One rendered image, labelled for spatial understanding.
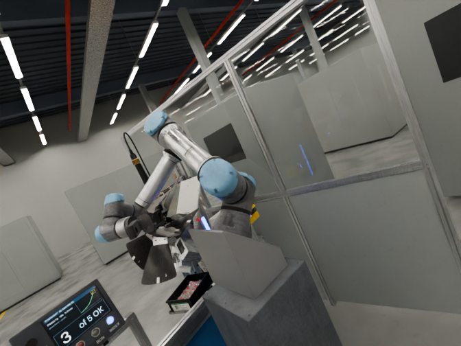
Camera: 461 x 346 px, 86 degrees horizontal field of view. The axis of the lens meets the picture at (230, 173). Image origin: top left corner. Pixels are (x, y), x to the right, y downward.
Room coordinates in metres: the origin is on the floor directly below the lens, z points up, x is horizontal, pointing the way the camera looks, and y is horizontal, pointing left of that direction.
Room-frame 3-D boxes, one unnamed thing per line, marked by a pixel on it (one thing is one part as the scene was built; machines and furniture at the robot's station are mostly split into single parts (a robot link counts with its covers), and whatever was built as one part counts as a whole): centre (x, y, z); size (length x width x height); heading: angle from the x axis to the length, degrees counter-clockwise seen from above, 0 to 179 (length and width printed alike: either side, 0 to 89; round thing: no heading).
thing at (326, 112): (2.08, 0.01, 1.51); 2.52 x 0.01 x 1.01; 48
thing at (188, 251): (1.54, 0.44, 0.98); 0.20 x 0.16 x 0.20; 138
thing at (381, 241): (2.08, 0.01, 0.50); 2.59 x 0.03 x 0.91; 48
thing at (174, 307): (1.30, 0.47, 0.85); 0.22 x 0.17 x 0.07; 153
